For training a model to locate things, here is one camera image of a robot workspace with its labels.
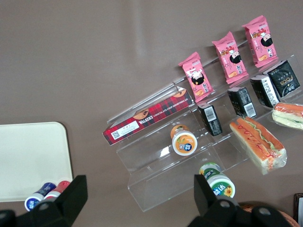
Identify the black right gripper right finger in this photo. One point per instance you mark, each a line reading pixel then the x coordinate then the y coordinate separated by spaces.
pixel 213 212

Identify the orange gum bottle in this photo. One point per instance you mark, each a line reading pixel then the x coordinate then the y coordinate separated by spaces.
pixel 184 144

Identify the round brown wicker basket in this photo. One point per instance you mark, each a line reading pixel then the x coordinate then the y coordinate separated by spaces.
pixel 287 220

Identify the red tartan shortbread box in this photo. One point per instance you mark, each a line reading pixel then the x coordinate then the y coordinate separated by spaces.
pixel 151 116

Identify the green gum bottle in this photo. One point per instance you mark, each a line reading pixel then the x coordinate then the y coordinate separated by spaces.
pixel 220 184

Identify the pink cartoon snack packet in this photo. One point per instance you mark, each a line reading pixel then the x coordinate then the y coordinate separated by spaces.
pixel 197 76
pixel 261 41
pixel 232 58

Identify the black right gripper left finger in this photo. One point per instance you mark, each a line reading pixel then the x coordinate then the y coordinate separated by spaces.
pixel 59 208

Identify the clear acrylic stepped stand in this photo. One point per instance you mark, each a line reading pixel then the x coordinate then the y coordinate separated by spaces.
pixel 154 170

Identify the black carton white label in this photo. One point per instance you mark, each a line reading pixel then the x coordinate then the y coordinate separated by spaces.
pixel 264 91

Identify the cream plastic tray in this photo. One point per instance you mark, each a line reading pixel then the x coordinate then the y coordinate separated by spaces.
pixel 30 158

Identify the red gum bottle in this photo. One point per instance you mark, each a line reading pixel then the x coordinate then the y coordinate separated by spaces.
pixel 59 188

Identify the rectangular snack tray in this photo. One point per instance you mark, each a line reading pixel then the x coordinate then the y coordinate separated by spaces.
pixel 299 208

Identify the black gold-lettered pack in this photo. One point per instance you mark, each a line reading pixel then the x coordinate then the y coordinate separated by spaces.
pixel 284 79

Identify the plastic-wrapped triangle sandwich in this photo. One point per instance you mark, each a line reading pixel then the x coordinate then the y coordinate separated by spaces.
pixel 290 116
pixel 258 144

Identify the blue gum bottle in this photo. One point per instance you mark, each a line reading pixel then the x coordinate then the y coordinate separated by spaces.
pixel 35 201

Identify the small black barcode carton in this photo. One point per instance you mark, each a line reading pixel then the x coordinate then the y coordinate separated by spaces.
pixel 242 101
pixel 210 118

